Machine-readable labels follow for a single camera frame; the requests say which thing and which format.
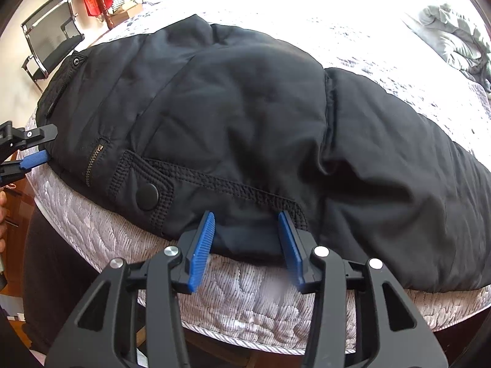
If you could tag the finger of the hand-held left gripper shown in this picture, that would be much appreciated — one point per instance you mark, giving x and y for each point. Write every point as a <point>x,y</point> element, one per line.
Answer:
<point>38,133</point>
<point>34,159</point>

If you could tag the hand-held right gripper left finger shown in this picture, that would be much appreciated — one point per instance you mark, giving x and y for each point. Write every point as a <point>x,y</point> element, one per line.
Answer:
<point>199,253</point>

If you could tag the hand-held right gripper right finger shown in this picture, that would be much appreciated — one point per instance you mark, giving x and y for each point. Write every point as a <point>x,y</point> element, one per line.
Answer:
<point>291,253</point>

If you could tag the black padded jacket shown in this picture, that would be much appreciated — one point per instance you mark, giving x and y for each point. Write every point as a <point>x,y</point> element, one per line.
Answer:
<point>230,103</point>

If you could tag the grey floral quilted bedspread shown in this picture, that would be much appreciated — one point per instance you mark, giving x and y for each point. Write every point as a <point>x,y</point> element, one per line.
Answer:
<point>249,295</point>

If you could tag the black mesh office chair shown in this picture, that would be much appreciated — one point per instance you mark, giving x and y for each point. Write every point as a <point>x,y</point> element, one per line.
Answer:
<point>50,42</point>

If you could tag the large cardboard box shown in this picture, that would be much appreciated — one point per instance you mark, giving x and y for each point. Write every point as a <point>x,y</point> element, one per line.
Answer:
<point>119,15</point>

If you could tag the grey folded comforter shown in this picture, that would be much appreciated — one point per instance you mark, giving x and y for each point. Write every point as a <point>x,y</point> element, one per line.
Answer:
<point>452,38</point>

